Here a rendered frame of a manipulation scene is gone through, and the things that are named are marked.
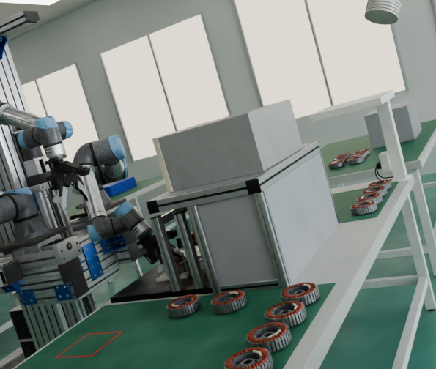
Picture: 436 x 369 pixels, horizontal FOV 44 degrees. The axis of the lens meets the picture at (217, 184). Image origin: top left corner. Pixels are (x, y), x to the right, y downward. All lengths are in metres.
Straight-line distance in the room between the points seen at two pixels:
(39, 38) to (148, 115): 2.17
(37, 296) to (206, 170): 1.17
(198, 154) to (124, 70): 6.11
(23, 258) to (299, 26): 4.92
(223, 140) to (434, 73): 4.84
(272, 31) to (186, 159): 5.07
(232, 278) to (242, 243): 0.14
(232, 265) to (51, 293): 1.07
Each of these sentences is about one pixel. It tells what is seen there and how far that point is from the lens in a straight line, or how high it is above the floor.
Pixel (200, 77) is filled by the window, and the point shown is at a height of 1.84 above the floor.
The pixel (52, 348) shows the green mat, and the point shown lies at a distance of 1.97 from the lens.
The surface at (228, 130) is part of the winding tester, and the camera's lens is 1.83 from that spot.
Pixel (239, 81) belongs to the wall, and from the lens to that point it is 7.08.
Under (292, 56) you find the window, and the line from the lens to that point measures 6.81.
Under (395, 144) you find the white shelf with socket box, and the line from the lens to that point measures 2.91.
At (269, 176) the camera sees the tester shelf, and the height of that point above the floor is 1.10.
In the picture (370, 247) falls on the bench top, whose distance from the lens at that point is 1.98.
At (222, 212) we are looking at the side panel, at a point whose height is 1.03.
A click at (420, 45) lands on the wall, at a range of 6.50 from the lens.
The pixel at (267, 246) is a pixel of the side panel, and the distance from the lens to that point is 1.77.
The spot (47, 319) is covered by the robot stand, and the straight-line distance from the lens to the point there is 2.97.
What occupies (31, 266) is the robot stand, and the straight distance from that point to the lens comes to 2.60.
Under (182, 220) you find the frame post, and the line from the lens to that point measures 1.88.
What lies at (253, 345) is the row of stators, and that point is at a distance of 1.39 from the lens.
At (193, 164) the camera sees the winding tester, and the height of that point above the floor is 1.19.
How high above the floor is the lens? 1.35
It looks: 7 degrees down
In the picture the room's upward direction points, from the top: 16 degrees counter-clockwise
